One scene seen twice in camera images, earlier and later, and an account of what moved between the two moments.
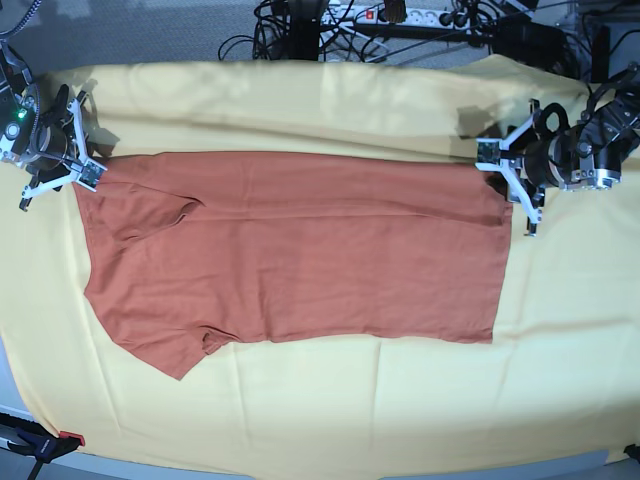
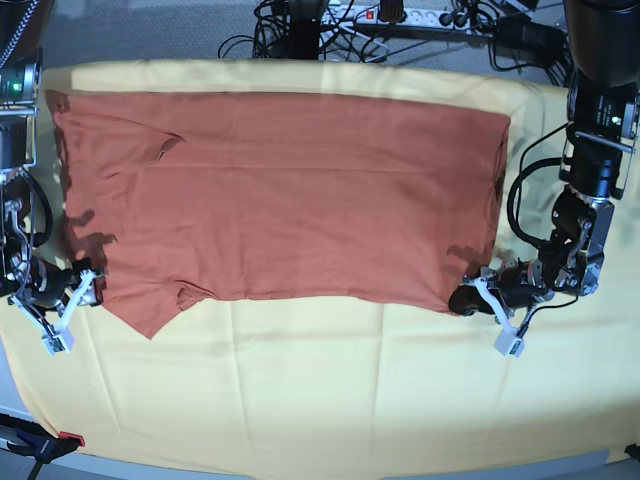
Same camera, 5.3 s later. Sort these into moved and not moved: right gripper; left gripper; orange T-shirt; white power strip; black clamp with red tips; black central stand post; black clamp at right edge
Moved: left gripper; right gripper; orange T-shirt
Not moved: black clamp at right edge; black central stand post; black clamp with red tips; white power strip
